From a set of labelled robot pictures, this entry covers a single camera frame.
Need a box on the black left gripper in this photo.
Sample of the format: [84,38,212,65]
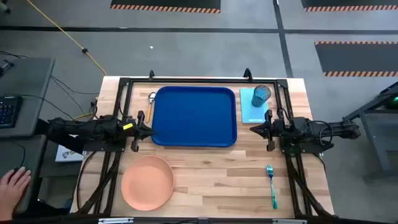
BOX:
[131,110,157,152]

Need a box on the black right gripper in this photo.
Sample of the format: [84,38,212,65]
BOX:
[249,109,285,152]

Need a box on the yellow-handled metal spoon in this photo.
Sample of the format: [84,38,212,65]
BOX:
[145,91,157,124]

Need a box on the blue faceted cup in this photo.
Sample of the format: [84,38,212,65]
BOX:
[251,85,272,108]

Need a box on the blue plastic tray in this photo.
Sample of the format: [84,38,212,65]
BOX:
[151,86,238,147]

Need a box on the peach round plate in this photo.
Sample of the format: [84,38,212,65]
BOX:
[121,154,175,212]

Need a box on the iridescent teal fork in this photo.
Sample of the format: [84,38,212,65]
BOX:
[266,164,279,210]

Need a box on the light blue mat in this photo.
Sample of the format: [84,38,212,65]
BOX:
[239,87,270,124]

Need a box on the white printed box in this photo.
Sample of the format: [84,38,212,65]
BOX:
[55,134,85,163]

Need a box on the dark grey metal stand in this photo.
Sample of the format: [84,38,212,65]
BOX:
[343,81,398,175]

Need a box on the black hazard-striped floor mat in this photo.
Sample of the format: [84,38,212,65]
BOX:
[314,41,398,77]
[110,0,221,14]
[300,0,398,12]

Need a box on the grey desk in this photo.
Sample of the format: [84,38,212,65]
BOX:
[0,57,56,215]

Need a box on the black keyboard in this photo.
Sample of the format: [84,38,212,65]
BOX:
[0,95,23,129]

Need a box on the person's hand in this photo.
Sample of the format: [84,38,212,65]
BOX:
[0,167,32,222]

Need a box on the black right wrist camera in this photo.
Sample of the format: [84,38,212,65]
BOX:
[272,119,286,138]

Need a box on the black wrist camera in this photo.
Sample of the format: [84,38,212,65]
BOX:
[272,119,286,138]
[117,118,135,136]

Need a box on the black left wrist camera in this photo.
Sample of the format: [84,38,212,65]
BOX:
[117,118,135,136]

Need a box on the black metal table frame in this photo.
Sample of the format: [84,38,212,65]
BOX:
[74,68,335,218]

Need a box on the silver metal bracket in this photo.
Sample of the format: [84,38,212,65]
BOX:
[98,217,134,224]
[272,218,307,224]

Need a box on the yellow floor cable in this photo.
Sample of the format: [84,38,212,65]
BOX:
[26,0,108,77]

